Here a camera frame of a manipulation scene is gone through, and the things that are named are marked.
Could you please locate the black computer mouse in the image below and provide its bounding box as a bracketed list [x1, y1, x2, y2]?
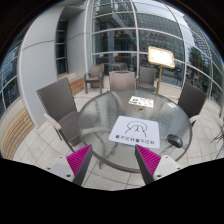
[167, 134, 183, 148]

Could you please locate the white printed mouse pad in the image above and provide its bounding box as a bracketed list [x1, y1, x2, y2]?
[109, 116, 160, 149]

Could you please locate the lit menu stand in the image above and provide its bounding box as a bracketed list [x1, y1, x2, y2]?
[148, 46, 175, 93]

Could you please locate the round glass table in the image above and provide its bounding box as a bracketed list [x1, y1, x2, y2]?
[79, 90, 192, 172]

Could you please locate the small dark table badge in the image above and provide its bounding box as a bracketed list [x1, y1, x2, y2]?
[136, 107, 145, 113]

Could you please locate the brown wicker chair far left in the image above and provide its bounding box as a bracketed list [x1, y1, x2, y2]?
[84, 64, 103, 93]

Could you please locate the grey wicker chair behind table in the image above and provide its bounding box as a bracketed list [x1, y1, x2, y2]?
[109, 71, 136, 91]

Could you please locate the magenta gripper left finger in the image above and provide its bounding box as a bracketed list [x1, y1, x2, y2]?
[46, 144, 94, 187]

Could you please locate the grey wicker chair far right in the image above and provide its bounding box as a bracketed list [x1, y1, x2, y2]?
[138, 67, 156, 92]

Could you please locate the wooden bench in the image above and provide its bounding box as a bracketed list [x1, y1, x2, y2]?
[0, 78, 83, 159]

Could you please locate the colourful menu card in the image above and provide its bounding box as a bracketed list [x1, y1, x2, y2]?
[129, 96, 154, 108]

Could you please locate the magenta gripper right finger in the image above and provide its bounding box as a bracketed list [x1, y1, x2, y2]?
[134, 144, 183, 186]

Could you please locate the grey wicker chair left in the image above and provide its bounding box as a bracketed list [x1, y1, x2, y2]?
[37, 78, 81, 150]

